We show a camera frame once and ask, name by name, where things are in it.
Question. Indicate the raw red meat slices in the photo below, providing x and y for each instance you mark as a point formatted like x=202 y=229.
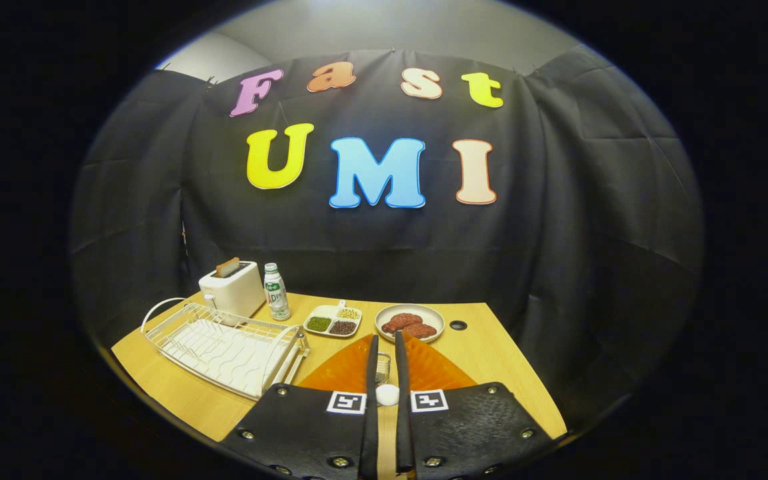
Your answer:
x=410 y=325

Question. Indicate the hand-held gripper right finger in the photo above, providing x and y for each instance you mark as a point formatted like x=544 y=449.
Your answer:
x=402 y=433

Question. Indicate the beige plate with meat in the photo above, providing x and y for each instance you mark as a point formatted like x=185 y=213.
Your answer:
x=432 y=314

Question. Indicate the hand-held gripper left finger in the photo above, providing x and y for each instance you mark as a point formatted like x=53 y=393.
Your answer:
x=370 y=433

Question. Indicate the white toaster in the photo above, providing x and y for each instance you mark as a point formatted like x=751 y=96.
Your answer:
x=234 y=293

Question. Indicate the clear bottle green label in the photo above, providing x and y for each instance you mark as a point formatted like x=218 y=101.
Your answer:
x=276 y=296

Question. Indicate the brown toast slice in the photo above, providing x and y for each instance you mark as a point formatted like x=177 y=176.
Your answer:
x=227 y=267

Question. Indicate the black backdrop cloth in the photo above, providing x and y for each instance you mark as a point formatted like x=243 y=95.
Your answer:
x=557 y=266

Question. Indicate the white divided bean dish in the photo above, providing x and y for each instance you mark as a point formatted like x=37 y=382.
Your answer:
x=332 y=320

